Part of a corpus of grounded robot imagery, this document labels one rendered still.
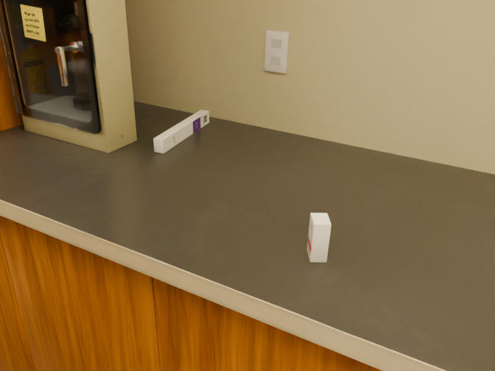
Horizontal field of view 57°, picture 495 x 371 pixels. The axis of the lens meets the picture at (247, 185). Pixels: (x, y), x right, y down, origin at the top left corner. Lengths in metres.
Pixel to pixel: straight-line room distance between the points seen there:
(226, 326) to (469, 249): 0.45
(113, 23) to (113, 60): 0.09
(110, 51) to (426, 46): 0.76
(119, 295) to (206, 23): 0.86
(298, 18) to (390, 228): 0.66
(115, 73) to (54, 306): 0.57
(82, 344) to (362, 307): 0.70
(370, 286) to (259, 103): 0.81
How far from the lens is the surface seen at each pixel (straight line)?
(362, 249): 0.83
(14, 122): 1.49
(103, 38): 1.16
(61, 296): 1.12
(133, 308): 0.95
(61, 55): 1.14
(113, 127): 1.21
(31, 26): 1.28
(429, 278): 0.80
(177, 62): 1.55
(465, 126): 1.26
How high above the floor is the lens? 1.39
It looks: 26 degrees down
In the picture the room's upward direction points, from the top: 2 degrees clockwise
